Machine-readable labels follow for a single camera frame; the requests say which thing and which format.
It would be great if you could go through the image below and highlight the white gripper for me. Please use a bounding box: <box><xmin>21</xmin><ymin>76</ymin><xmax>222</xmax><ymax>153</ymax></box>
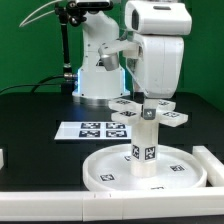
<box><xmin>98</xmin><ymin>33</ymin><xmax>184</xmax><ymax>120</ymax></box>

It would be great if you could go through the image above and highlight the white cross-shaped table base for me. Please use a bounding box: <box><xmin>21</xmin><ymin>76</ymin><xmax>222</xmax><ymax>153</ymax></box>
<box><xmin>108</xmin><ymin>98</ymin><xmax>188</xmax><ymax>127</ymax></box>

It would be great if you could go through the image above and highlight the white round table top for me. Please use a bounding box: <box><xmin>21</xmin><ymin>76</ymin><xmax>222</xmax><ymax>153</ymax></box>
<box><xmin>83</xmin><ymin>144</ymin><xmax>207</xmax><ymax>191</ymax></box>

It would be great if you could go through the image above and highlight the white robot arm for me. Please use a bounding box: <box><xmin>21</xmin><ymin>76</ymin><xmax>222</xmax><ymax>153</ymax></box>
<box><xmin>98</xmin><ymin>0</ymin><xmax>192</xmax><ymax>120</ymax></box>

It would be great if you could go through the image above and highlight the white marker sheet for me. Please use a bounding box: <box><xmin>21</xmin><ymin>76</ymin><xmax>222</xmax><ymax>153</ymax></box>
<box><xmin>55</xmin><ymin>122</ymin><xmax>131</xmax><ymax>140</ymax></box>

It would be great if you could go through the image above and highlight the white left fence block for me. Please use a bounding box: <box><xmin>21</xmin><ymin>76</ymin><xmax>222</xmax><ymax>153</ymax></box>
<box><xmin>0</xmin><ymin>149</ymin><xmax>4</xmax><ymax>170</ymax></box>

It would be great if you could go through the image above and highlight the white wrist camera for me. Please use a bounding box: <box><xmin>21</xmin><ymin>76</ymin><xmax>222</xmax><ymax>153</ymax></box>
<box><xmin>125</xmin><ymin>0</ymin><xmax>192</xmax><ymax>35</ymax></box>

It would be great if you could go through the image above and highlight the white right fence rail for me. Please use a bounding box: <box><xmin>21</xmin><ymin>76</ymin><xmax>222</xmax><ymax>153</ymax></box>
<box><xmin>193</xmin><ymin>146</ymin><xmax>224</xmax><ymax>187</ymax></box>

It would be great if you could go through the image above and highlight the white fence rail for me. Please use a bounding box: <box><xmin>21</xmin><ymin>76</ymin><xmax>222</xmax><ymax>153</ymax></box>
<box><xmin>0</xmin><ymin>187</ymin><xmax>224</xmax><ymax>221</ymax></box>
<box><xmin>193</xmin><ymin>146</ymin><xmax>224</xmax><ymax>187</ymax></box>

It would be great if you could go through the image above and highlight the black cable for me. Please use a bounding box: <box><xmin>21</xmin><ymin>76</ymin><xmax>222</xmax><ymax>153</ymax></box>
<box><xmin>0</xmin><ymin>75</ymin><xmax>66</xmax><ymax>95</ymax></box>

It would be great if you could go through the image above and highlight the white front fence rail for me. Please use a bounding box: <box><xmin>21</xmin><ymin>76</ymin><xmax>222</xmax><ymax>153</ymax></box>
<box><xmin>0</xmin><ymin>187</ymin><xmax>224</xmax><ymax>221</ymax></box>

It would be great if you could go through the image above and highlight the black camera stand pole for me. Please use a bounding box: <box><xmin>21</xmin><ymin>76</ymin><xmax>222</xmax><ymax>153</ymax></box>
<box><xmin>54</xmin><ymin>3</ymin><xmax>76</xmax><ymax>95</ymax></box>

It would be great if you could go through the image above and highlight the white cable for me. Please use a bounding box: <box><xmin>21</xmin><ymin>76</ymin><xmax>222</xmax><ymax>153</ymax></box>
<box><xmin>19</xmin><ymin>0</ymin><xmax>68</xmax><ymax>28</ymax></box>

